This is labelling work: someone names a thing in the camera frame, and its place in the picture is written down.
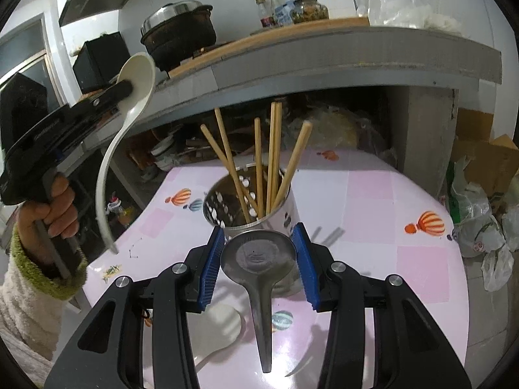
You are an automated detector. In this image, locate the black cooking pot with lid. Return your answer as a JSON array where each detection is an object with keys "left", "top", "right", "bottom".
[{"left": 141, "top": 0, "right": 216, "bottom": 72}]

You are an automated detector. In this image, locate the small sauce bottle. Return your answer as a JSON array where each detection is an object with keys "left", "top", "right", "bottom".
[{"left": 255, "top": 0, "right": 276, "bottom": 28}]

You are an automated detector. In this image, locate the clear plastic bag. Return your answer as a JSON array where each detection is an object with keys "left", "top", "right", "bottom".
[{"left": 447, "top": 156, "right": 518, "bottom": 292}]

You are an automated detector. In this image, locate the black box on counter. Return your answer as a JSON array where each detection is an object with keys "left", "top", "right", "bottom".
[{"left": 73, "top": 32, "right": 130, "bottom": 94}]

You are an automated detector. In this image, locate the perforated steel utensil holder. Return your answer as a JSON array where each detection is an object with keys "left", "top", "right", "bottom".
[{"left": 201, "top": 164, "right": 304, "bottom": 297}]

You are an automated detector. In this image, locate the white plastic bag on counter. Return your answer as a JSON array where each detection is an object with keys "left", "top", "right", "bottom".
[{"left": 354, "top": 0, "right": 463, "bottom": 36}]

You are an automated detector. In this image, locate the wide steel soup spoon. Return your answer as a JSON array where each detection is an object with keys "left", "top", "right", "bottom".
[{"left": 221, "top": 229, "right": 296, "bottom": 373}]

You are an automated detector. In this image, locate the wooden chopstick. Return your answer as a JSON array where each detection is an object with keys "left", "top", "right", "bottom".
[
  {"left": 254, "top": 118, "right": 265, "bottom": 219},
  {"left": 200, "top": 124, "right": 259, "bottom": 224},
  {"left": 273, "top": 120, "right": 312, "bottom": 209},
  {"left": 215, "top": 108, "right": 251, "bottom": 224},
  {"left": 271, "top": 102, "right": 283, "bottom": 208},
  {"left": 266, "top": 102, "right": 276, "bottom": 215}
]

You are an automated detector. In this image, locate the person's left hand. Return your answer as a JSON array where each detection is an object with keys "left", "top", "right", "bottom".
[{"left": 17, "top": 174, "right": 79, "bottom": 265}]

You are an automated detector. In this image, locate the white ceramic soup spoon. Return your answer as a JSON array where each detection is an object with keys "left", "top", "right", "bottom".
[{"left": 95, "top": 53, "right": 156, "bottom": 254}]

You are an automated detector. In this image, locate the white fleece left sleeve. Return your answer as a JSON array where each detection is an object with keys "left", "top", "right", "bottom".
[{"left": 1, "top": 229, "right": 87, "bottom": 388}]

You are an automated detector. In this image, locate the brown cardboard box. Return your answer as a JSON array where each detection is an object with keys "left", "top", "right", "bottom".
[{"left": 450, "top": 108, "right": 518, "bottom": 213}]

